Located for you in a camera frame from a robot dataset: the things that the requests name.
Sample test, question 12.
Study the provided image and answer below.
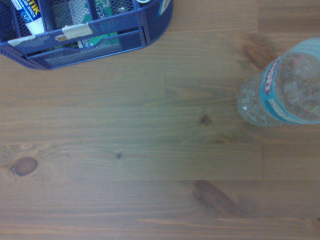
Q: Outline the white and blue glue stick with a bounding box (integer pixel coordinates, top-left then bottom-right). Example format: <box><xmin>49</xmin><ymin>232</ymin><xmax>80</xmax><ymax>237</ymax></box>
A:
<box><xmin>9</xmin><ymin>0</ymin><xmax>46</xmax><ymax>36</ymax></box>

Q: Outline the white barcode price tag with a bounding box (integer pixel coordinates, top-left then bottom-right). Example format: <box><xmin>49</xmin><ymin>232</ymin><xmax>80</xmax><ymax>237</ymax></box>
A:
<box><xmin>156</xmin><ymin>0</ymin><xmax>172</xmax><ymax>18</ymax></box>

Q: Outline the green packet in organizer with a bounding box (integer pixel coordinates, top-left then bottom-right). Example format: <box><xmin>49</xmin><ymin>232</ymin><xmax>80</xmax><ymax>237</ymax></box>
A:
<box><xmin>77</xmin><ymin>0</ymin><xmax>121</xmax><ymax>50</ymax></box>

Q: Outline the clear plastic water bottle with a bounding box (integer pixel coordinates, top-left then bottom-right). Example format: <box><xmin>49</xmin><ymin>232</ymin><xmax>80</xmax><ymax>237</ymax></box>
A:
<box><xmin>236</xmin><ymin>37</ymin><xmax>320</xmax><ymax>127</ymax></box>

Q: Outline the small beige masking tape label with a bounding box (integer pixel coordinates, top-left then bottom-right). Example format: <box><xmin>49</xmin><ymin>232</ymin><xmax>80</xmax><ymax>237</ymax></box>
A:
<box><xmin>7</xmin><ymin>34</ymin><xmax>36</xmax><ymax>47</ymax></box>

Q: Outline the large beige masking tape label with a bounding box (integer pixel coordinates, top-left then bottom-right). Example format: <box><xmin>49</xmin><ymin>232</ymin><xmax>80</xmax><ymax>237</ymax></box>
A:
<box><xmin>61</xmin><ymin>22</ymin><xmax>94</xmax><ymax>39</ymax></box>

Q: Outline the blue mesh desk organizer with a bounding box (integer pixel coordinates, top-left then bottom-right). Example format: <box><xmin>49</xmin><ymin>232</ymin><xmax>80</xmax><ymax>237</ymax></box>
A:
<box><xmin>0</xmin><ymin>0</ymin><xmax>174</xmax><ymax>70</ymax></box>

